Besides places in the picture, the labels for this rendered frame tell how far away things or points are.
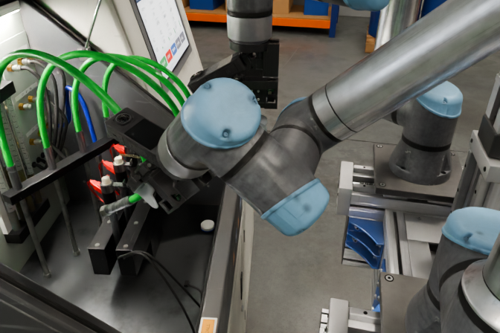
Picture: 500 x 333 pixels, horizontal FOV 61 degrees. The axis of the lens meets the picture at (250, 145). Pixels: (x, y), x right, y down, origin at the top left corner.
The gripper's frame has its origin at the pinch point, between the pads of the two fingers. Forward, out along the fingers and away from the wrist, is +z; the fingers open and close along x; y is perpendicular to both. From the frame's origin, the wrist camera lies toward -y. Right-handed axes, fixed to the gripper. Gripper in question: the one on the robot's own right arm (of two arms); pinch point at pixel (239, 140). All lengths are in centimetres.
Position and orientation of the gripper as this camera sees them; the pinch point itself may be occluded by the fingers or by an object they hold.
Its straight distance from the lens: 82.3
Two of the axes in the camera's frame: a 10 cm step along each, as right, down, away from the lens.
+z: 0.0, 8.6, 5.0
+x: 0.6, -5.0, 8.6
